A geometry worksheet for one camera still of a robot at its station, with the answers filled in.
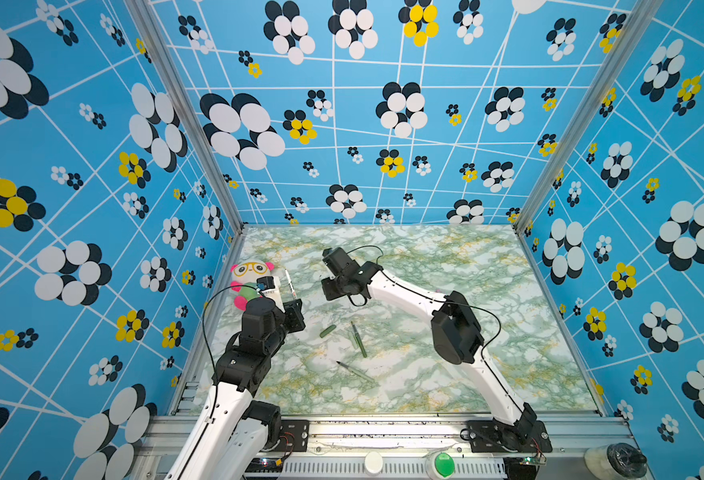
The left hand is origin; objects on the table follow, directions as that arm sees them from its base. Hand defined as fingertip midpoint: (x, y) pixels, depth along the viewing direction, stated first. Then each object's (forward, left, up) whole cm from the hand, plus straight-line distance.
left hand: (302, 300), depth 77 cm
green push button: (-34, -32, -11) cm, 48 cm away
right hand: (+13, -5, -13) cm, 19 cm away
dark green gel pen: (-12, -14, -20) cm, 27 cm away
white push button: (-34, -18, -12) cm, 40 cm away
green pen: (-6, -16, -20) cm, 26 cm away
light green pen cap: (-2, -13, -20) cm, 24 cm away
